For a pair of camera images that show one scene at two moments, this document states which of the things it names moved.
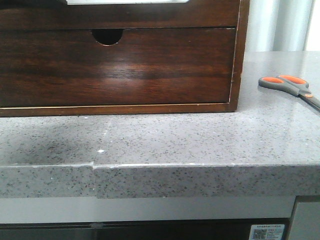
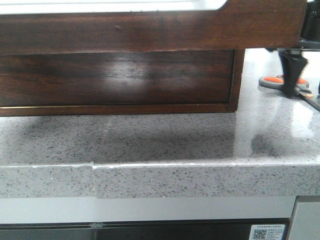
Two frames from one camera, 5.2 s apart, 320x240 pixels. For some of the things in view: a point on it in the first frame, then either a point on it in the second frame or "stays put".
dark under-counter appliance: (223, 229) stays put
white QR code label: (267, 232) stays put
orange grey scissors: (292, 84) stays put
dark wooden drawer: (41, 67) → (236, 25)
